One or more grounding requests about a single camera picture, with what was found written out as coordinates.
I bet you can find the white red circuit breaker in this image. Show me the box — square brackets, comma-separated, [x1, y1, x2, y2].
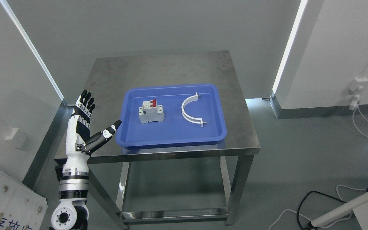
[138, 99, 165, 124]

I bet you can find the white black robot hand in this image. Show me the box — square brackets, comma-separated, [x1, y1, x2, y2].
[62, 90, 122, 176]

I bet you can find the white power adapter plug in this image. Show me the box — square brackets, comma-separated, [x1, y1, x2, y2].
[349, 94, 360, 111]

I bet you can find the blue plastic tray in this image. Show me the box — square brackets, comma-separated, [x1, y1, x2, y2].
[116, 83, 227, 150]

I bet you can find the small wall box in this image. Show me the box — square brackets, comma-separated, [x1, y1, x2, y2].
[5, 128, 27, 149]

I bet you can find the white sign board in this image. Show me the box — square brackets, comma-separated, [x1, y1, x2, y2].
[0, 169, 47, 230]

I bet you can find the white wall socket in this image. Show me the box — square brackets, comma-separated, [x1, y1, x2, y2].
[349, 77, 368, 93]

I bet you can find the black cable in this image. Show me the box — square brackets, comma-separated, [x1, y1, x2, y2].
[297, 191, 347, 230]

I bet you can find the white curved pipe clamp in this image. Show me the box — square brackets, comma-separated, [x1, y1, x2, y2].
[181, 92, 206, 128]

